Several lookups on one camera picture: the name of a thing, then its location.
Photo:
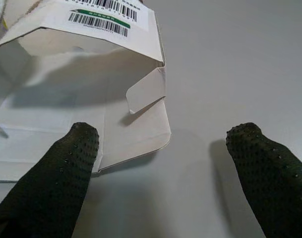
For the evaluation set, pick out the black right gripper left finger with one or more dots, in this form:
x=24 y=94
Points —
x=51 y=188

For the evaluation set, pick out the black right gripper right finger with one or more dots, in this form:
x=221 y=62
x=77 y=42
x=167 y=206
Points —
x=269 y=181

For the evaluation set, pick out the white cardboard box with barcodes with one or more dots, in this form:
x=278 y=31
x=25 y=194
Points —
x=86 y=74

